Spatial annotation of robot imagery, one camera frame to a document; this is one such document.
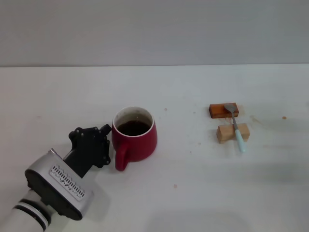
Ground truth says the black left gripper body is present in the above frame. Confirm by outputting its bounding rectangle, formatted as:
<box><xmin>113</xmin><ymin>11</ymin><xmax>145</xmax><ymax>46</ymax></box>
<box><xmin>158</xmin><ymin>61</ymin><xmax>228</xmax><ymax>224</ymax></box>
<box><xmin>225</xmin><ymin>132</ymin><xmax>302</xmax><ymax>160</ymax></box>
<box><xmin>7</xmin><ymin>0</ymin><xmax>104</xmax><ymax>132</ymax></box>
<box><xmin>63</xmin><ymin>126</ymin><xmax>112</xmax><ymax>179</ymax></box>

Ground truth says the red ceramic coffee cup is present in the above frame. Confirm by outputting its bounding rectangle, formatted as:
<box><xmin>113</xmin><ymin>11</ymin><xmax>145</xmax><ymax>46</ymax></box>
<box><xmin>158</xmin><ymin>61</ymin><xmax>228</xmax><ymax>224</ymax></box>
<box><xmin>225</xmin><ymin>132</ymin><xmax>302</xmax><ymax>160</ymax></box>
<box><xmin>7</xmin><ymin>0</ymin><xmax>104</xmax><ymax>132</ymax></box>
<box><xmin>111</xmin><ymin>105</ymin><xmax>159</xmax><ymax>172</ymax></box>

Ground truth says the spoon with light blue handle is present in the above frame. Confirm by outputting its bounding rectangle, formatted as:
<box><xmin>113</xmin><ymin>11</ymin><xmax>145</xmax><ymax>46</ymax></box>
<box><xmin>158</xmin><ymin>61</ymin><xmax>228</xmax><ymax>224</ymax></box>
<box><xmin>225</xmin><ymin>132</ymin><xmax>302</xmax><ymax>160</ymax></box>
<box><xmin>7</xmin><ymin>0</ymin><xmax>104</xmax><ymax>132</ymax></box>
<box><xmin>223</xmin><ymin>103</ymin><xmax>247</xmax><ymax>154</ymax></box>

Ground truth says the light wooden spoon rest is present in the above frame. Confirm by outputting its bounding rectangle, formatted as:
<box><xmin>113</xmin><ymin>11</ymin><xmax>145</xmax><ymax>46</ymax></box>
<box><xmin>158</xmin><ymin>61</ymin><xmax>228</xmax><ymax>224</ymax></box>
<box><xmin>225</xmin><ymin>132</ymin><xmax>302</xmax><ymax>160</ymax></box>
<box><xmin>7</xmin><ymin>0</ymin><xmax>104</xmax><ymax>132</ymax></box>
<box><xmin>216</xmin><ymin>122</ymin><xmax>250</xmax><ymax>145</ymax></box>

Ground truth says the dark orange wooden block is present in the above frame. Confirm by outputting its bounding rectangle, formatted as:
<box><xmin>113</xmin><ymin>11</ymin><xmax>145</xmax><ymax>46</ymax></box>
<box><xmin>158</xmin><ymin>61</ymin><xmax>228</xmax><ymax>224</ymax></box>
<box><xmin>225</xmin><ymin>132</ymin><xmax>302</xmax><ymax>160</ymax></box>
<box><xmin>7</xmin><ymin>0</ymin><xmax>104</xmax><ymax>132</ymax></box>
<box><xmin>209</xmin><ymin>102</ymin><xmax>240</xmax><ymax>119</ymax></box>

